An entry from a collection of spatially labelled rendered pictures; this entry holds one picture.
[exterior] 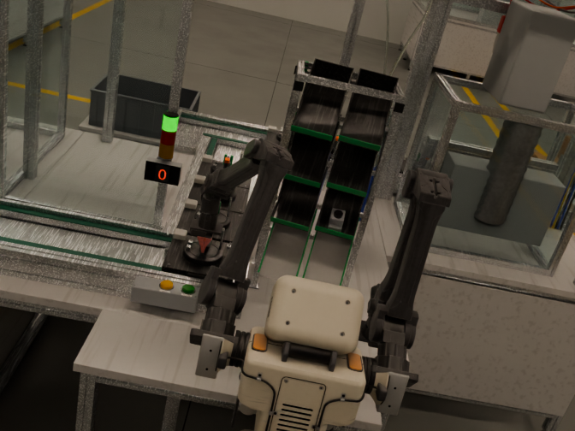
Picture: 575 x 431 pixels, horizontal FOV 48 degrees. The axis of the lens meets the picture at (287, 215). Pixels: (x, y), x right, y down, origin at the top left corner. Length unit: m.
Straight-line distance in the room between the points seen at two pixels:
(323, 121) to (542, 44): 1.10
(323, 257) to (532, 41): 1.22
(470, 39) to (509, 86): 8.02
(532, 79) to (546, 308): 1.02
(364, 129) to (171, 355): 0.91
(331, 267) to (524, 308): 1.16
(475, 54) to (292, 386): 9.67
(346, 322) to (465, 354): 1.78
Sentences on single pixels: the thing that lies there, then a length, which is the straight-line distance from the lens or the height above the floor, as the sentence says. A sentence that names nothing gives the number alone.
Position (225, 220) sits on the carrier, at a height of 0.99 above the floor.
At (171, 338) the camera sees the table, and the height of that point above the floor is 0.86.
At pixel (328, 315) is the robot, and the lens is 1.47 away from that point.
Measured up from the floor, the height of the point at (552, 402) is 0.24.
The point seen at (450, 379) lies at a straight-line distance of 3.29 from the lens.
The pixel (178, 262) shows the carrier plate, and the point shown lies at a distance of 2.24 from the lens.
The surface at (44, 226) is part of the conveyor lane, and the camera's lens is 2.49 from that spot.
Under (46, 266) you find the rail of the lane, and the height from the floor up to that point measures 0.93.
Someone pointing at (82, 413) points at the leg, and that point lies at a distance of 2.12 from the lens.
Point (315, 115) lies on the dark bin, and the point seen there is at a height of 1.55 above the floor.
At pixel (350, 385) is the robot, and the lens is 1.49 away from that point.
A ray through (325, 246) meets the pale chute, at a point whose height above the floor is 1.09.
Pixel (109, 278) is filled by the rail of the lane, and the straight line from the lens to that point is 2.21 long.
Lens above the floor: 2.16
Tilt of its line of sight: 26 degrees down
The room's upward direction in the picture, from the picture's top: 13 degrees clockwise
